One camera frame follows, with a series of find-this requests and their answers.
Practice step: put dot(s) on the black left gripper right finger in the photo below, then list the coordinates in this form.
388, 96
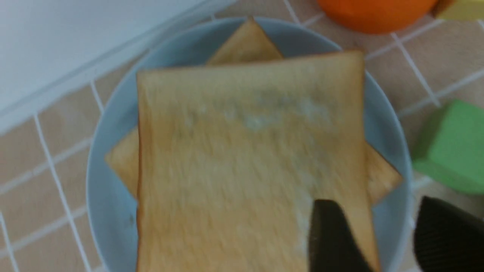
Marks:
447, 238

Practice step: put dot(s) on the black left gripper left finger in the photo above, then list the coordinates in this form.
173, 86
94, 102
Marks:
331, 246

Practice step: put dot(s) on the toast slice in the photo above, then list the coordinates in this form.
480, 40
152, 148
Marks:
232, 158
249, 43

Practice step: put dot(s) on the green cube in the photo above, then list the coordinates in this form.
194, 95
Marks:
450, 147

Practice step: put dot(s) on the blue bread plate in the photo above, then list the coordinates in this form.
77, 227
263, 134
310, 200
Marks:
112, 209

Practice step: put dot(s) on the yellow cube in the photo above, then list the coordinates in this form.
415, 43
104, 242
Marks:
459, 10

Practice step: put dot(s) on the orange fruit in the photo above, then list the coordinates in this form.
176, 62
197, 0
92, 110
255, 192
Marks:
376, 16

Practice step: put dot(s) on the checkered beige tablecloth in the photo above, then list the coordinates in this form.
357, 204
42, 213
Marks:
44, 223

